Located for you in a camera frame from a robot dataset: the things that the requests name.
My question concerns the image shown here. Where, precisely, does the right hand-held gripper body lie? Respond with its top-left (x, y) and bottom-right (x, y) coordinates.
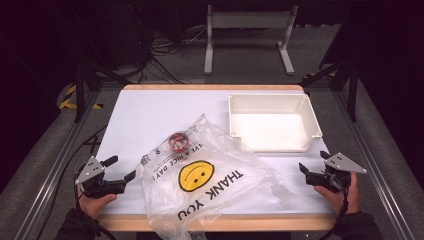
top-left (305, 152), bottom-right (368, 194)

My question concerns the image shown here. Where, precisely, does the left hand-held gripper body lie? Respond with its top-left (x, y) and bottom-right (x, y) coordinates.
top-left (74, 155), bottom-right (127, 200)

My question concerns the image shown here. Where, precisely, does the white plastic bin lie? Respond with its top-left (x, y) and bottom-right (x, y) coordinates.
top-left (227, 92), bottom-right (324, 154)

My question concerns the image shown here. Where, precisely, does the red can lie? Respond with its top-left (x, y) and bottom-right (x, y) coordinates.
top-left (167, 130), bottom-right (191, 154)

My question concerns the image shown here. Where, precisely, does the clear plastic bag yellow smiley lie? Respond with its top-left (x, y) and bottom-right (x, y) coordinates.
top-left (135, 113), bottom-right (298, 240)

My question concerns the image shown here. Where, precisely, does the person's left hand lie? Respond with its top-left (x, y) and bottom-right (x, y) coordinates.
top-left (77, 186), bottom-right (118, 221)

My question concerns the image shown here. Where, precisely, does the person's right hand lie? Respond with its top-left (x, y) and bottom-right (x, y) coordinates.
top-left (313, 172), bottom-right (362, 218)

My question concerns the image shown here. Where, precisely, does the black tape cross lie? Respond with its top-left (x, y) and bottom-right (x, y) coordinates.
top-left (81, 134), bottom-right (101, 154)

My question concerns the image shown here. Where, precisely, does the black metal stand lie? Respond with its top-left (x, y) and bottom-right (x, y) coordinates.
top-left (71, 6), bottom-right (134, 123)
top-left (299, 59), bottom-right (359, 123)

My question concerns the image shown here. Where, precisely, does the white table sheet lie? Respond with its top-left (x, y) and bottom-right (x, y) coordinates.
top-left (95, 89), bottom-right (336, 216)

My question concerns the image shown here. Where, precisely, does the yellow black hazard tape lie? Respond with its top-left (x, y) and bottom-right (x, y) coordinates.
top-left (59, 84), bottom-right (104, 111)

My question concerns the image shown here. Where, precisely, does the wooden table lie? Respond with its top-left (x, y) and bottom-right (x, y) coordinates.
top-left (95, 83), bottom-right (338, 233)

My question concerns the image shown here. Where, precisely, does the white metal stand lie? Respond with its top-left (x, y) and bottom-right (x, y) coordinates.
top-left (203, 4), bottom-right (299, 76)

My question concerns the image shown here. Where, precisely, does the left hand-held gripper black cable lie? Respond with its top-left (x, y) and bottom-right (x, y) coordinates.
top-left (35, 124), bottom-right (116, 240)

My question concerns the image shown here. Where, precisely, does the hand-held gripper black cable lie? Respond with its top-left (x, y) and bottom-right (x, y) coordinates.
top-left (35, 124), bottom-right (116, 240)
top-left (318, 184), bottom-right (351, 240)

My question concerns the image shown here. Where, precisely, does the aluminium floor rail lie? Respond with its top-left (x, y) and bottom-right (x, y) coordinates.
top-left (13, 89), bottom-right (101, 240)
top-left (333, 89), bottom-right (418, 240)

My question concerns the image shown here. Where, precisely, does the right hand-held gripper black cable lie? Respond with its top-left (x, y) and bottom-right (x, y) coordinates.
top-left (318, 184), bottom-right (351, 240)

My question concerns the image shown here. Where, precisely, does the bundle of floor cables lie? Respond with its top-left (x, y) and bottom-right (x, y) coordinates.
top-left (131, 6), bottom-right (208, 84)

